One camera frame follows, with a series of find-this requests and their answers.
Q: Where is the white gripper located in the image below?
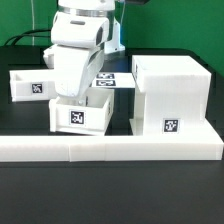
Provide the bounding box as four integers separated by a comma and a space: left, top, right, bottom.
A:
43, 12, 110, 100

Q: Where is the white drawer box with tag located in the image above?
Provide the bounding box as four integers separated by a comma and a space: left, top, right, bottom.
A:
49, 88, 114, 135

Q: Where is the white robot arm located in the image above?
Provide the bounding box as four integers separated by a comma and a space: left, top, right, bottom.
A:
44, 0, 115, 101

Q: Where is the white base tag plate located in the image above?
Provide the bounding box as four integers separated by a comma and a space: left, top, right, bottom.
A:
91, 72, 135, 88

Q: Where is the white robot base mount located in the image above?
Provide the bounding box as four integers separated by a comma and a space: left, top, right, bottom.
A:
104, 20, 125, 56

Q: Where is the black cable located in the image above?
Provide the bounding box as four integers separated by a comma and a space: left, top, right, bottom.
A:
2, 28, 53, 47

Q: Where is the white drawer cabinet frame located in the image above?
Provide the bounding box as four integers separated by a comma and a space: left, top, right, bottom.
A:
130, 55, 217, 136

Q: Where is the white L-shaped obstacle wall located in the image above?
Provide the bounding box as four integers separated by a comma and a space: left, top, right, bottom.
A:
0, 135, 224, 162

